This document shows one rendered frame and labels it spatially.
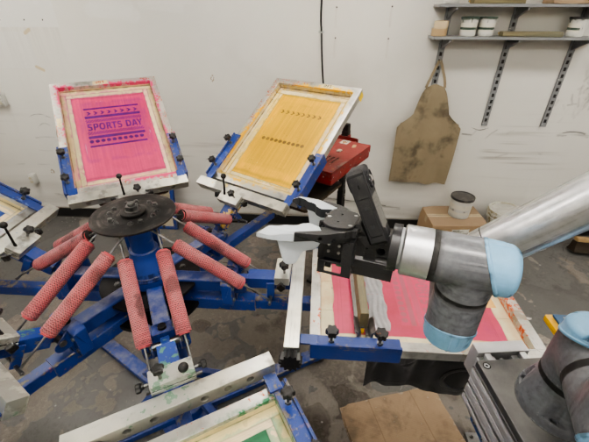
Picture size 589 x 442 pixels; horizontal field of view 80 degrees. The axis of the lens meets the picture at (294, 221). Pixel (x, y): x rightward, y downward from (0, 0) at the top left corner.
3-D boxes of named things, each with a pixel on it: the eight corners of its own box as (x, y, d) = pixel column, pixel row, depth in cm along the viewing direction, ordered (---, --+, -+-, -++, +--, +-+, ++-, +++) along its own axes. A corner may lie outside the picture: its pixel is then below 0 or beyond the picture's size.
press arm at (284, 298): (448, 310, 148) (450, 300, 145) (452, 321, 143) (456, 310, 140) (161, 296, 155) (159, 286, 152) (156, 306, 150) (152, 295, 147)
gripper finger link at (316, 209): (291, 224, 66) (321, 245, 59) (292, 194, 63) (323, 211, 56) (304, 220, 67) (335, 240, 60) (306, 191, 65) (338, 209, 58)
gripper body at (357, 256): (311, 271, 54) (390, 290, 51) (315, 220, 51) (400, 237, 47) (325, 249, 61) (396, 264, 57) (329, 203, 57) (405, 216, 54)
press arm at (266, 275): (291, 280, 145) (291, 270, 142) (290, 289, 140) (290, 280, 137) (250, 277, 146) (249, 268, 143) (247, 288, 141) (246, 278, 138)
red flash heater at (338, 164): (316, 145, 277) (317, 130, 271) (371, 157, 256) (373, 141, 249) (270, 171, 234) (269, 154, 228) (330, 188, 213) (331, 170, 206)
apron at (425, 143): (444, 181, 327) (476, 58, 271) (447, 185, 321) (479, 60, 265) (387, 180, 330) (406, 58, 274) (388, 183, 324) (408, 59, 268)
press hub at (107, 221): (231, 381, 214) (199, 181, 142) (215, 452, 181) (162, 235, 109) (168, 378, 216) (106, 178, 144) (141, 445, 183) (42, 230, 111)
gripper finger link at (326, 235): (296, 246, 48) (355, 241, 51) (296, 237, 48) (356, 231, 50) (287, 231, 53) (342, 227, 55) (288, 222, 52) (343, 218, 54)
